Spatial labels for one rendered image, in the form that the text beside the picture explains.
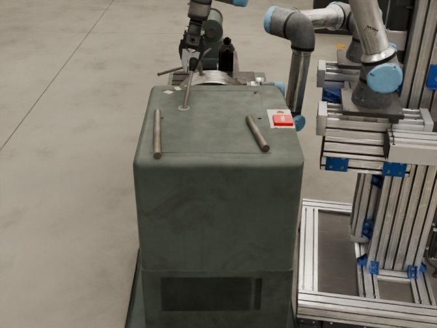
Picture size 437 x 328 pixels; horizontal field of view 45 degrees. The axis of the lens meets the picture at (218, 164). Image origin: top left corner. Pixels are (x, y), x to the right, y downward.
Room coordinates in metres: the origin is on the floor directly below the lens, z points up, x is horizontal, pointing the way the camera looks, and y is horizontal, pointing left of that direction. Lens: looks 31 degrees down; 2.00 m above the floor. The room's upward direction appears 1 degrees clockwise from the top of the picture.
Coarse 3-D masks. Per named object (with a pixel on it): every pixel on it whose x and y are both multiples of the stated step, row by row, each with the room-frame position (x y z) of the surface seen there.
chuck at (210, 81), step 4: (200, 80) 1.90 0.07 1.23; (204, 80) 1.90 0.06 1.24; (208, 80) 1.89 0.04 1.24; (212, 80) 1.89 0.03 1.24; (216, 80) 1.90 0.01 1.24; (220, 80) 1.90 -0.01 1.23; (192, 84) 1.89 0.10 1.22; (196, 84) 1.88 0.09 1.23; (200, 84) 1.88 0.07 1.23; (204, 84) 1.88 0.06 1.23; (208, 84) 1.88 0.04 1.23; (212, 84) 1.88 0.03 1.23; (216, 84) 1.88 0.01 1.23; (220, 84) 1.88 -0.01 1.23; (224, 84) 1.88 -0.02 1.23; (228, 84) 1.89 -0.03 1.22; (232, 84) 1.91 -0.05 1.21
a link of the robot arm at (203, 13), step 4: (188, 4) 1.83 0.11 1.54; (192, 4) 1.81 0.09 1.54; (196, 4) 1.80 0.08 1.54; (188, 8) 1.83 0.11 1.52; (192, 8) 1.81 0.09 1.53; (196, 8) 1.80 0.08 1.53; (200, 8) 1.80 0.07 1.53; (204, 8) 1.80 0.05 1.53; (208, 8) 1.81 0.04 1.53; (192, 12) 1.80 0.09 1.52; (196, 12) 1.80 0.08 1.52; (200, 12) 1.80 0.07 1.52; (204, 12) 1.80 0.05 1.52; (208, 12) 1.82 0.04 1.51; (200, 16) 1.81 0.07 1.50; (204, 16) 1.81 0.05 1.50
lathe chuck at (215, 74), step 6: (198, 72) 1.99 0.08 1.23; (204, 72) 1.98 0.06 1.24; (210, 72) 1.97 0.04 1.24; (216, 72) 1.98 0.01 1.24; (222, 72) 1.99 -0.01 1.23; (186, 78) 2.00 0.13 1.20; (192, 78) 1.95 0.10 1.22; (198, 78) 1.93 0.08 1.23; (204, 78) 1.92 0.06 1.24; (216, 78) 1.92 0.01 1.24; (222, 78) 1.93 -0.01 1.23; (228, 78) 1.95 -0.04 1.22; (180, 84) 2.00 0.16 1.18; (186, 84) 1.93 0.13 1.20; (234, 84) 1.93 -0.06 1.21; (240, 84) 1.98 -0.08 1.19
